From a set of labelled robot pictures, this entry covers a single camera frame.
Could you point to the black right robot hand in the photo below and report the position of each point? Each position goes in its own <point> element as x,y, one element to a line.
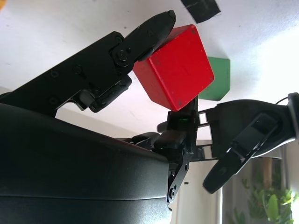
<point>70,163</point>

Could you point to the red wooden block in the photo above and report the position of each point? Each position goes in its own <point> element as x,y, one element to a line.
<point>177,70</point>

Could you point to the green wooden block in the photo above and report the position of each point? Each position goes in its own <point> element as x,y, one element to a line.
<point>219,79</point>

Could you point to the black tape strip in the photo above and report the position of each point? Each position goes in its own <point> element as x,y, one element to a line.
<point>201,9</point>

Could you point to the green potted plant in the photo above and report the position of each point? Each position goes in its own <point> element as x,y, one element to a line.
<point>273,205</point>

